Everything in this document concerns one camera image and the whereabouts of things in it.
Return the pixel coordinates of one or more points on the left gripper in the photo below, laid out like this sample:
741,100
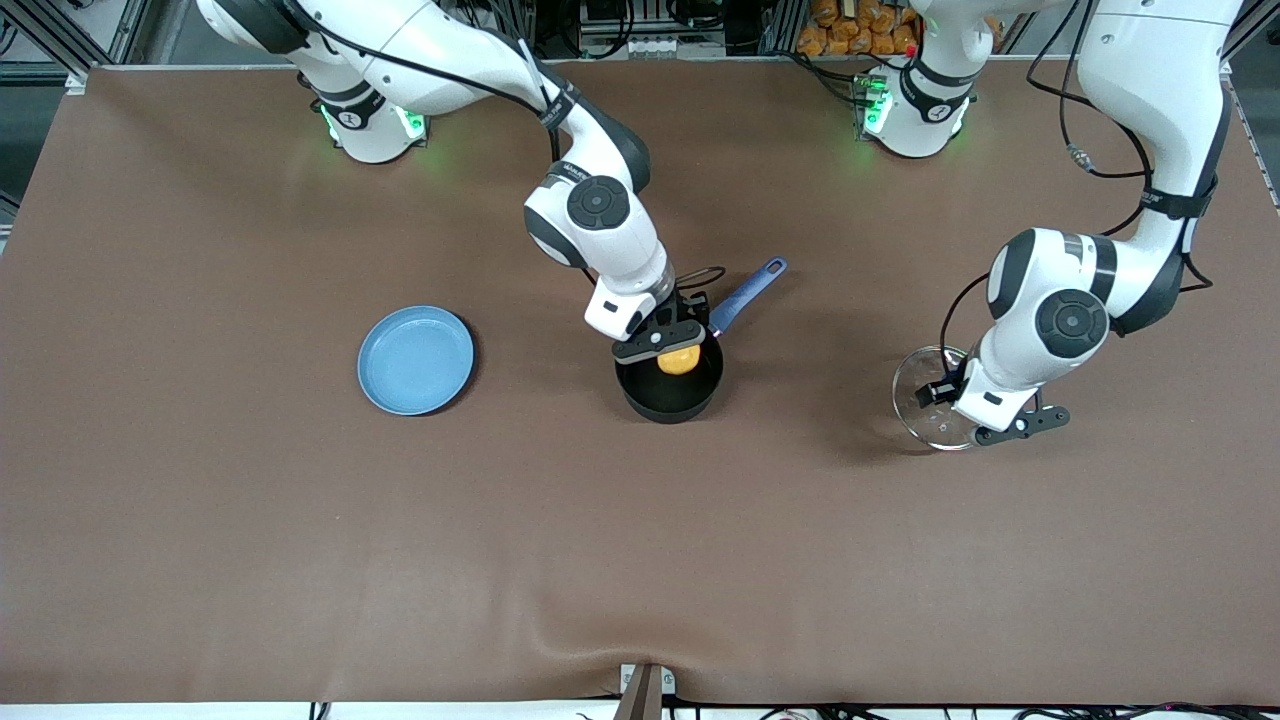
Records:
951,388

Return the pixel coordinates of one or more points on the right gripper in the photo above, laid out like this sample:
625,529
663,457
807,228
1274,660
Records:
691,311

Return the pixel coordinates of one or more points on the yellow potato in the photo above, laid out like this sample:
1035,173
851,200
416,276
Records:
680,362

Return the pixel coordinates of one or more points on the round glass pot lid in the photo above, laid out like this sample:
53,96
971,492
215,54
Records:
925,428

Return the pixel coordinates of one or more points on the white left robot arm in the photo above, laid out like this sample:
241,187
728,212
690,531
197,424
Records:
1140,80

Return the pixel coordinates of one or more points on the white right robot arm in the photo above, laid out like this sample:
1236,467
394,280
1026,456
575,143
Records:
440,50

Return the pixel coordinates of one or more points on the blue round plate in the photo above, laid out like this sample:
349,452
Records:
415,362

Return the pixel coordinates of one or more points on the white power strip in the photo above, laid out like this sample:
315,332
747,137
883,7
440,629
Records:
630,45

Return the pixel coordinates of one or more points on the metal table edge clamp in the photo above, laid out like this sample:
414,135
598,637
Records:
646,692

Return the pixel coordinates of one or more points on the pile of orange toy foods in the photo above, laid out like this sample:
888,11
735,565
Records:
860,28

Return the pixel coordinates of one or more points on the brown table cloth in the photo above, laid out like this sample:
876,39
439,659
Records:
300,550

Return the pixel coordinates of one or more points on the black aluminium frame strut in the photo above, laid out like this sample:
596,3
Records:
70,30

